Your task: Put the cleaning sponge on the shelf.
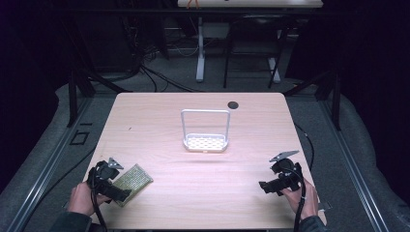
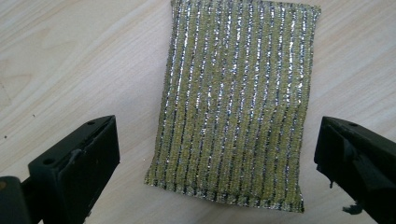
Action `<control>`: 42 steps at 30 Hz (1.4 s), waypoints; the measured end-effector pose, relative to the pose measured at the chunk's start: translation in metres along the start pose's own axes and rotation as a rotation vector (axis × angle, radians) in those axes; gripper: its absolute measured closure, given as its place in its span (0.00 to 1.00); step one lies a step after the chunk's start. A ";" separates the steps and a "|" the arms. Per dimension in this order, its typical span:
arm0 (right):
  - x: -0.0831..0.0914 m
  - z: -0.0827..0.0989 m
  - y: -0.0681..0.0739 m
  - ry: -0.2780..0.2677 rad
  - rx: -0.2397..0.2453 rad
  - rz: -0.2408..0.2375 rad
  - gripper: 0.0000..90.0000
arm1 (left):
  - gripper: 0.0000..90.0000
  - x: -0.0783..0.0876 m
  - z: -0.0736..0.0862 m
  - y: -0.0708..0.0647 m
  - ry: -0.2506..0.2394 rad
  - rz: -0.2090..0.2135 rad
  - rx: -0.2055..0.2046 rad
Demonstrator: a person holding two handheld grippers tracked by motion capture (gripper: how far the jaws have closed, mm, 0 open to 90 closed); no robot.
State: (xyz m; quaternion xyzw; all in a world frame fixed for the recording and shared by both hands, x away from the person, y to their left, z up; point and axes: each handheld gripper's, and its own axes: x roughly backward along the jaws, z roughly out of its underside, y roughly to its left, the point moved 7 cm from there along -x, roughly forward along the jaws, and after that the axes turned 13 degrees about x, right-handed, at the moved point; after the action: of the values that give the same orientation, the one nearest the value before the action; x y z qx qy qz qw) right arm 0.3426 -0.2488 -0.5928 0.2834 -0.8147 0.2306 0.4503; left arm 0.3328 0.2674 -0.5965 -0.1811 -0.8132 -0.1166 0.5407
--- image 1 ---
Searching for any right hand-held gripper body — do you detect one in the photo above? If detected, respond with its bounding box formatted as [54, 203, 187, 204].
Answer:
[268, 150, 305, 193]

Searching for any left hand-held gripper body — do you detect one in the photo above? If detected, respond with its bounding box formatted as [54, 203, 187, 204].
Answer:
[86, 157, 125, 195]

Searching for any green scouring sponge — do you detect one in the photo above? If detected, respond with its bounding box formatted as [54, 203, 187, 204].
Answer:
[111, 163, 155, 208]

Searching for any white sponge rack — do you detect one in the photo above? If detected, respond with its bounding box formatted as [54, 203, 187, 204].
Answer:
[180, 108, 231, 154]

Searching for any person's right hand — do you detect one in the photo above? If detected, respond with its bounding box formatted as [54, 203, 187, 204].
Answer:
[278, 178, 320, 220]

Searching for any person's left hand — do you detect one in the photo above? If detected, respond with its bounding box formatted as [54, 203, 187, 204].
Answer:
[67, 181, 111, 218]

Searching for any black chair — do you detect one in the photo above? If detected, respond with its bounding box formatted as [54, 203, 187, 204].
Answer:
[222, 14, 290, 90]

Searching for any white desk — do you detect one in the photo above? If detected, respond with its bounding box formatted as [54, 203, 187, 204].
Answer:
[177, 0, 324, 83]

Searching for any left hand-held gripper cable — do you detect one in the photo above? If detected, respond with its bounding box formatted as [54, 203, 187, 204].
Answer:
[88, 167, 108, 232]

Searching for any hand-held gripper cable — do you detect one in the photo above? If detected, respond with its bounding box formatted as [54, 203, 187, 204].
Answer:
[283, 165, 308, 232]
[88, 167, 108, 232]

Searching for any right hand-held gripper cable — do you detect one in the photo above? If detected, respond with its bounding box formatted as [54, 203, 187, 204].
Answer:
[283, 165, 308, 232]

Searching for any black cable beside table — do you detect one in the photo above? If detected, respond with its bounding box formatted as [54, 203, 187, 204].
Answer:
[293, 123, 315, 172]

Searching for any black floor cable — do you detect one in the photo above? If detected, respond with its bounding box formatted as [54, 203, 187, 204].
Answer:
[30, 146, 98, 211]

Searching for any metal floor rail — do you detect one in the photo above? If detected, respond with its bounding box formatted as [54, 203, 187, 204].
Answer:
[318, 99, 392, 232]
[5, 96, 95, 232]

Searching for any black frame post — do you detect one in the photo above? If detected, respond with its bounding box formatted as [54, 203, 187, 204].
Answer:
[64, 61, 133, 129]
[282, 68, 342, 131]

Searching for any bundle of black cables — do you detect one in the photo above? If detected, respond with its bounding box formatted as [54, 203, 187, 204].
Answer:
[121, 13, 204, 95]

